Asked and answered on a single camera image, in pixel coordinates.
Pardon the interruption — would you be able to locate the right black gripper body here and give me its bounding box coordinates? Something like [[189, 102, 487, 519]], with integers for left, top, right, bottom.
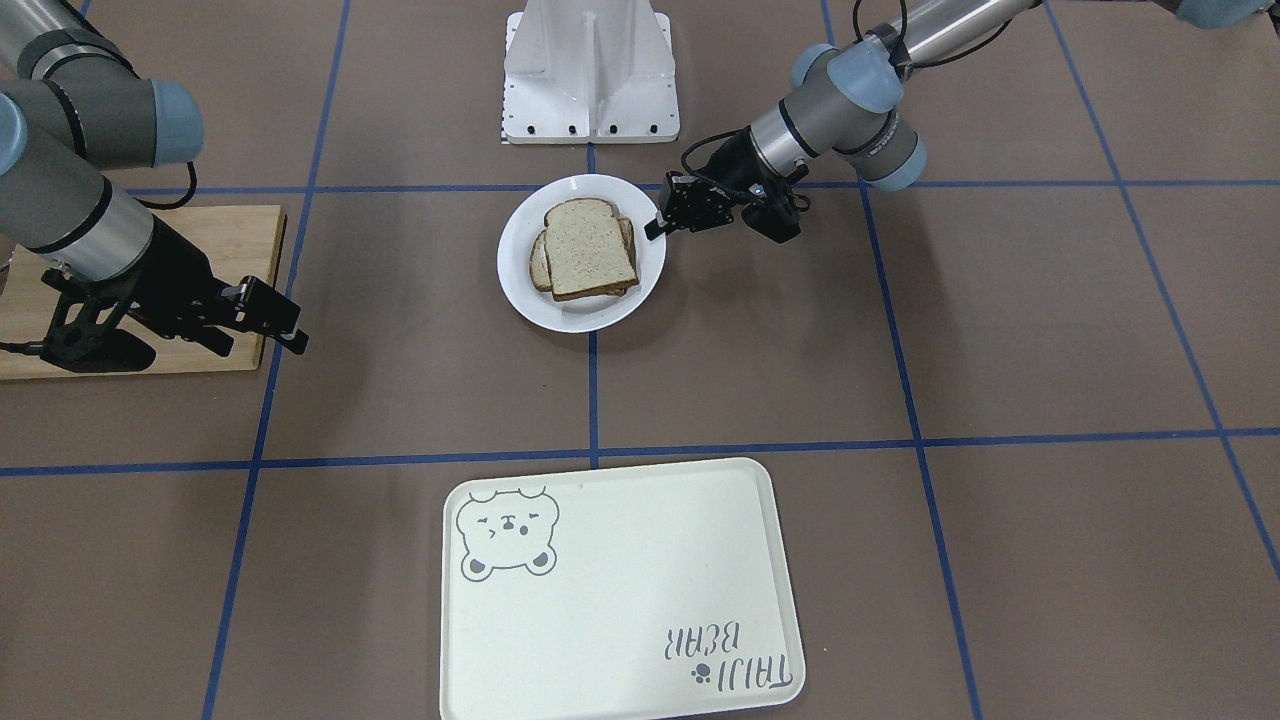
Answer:
[[119, 215, 236, 357]]

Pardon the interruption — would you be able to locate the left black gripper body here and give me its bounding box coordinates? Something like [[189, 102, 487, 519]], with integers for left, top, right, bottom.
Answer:
[[690, 128, 772, 231]]

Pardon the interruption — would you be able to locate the bread slice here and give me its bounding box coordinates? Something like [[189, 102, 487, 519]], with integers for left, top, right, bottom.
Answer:
[[529, 218, 639, 302], [543, 197, 640, 302]]

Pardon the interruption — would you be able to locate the white round plate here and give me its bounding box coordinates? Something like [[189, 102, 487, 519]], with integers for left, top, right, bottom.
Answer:
[[495, 174, 667, 334]]

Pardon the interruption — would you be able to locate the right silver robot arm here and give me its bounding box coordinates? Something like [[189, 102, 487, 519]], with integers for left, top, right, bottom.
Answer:
[[1, 1, 308, 373]]

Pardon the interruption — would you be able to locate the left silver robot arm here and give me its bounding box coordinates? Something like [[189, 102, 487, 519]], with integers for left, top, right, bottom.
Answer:
[[645, 1, 1033, 243]]

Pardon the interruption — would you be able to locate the bread slice on plate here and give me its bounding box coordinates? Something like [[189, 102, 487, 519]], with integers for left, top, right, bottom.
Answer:
[[529, 218, 639, 302]]

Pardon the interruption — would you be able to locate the wooden cutting board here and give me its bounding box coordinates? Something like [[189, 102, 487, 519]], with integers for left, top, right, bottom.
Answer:
[[0, 205, 289, 380]]

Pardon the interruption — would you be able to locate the cream bear tray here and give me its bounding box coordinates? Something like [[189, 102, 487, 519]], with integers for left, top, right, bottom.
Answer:
[[439, 457, 806, 719]]

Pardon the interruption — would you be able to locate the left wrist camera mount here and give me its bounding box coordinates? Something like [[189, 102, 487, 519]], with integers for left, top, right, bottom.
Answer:
[[741, 172, 812, 243]]

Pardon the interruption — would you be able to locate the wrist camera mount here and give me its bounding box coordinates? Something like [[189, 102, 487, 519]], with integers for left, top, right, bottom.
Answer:
[[38, 269, 156, 374], [741, 172, 812, 243]]

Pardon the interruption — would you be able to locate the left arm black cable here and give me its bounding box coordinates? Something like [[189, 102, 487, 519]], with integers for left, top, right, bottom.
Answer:
[[678, 129, 762, 181]]

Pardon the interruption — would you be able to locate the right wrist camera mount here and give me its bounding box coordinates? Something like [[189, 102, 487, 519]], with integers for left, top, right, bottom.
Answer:
[[38, 269, 156, 374]]

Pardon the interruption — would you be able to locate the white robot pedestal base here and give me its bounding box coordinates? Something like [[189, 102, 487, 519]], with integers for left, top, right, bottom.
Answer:
[[500, 1, 681, 145]]

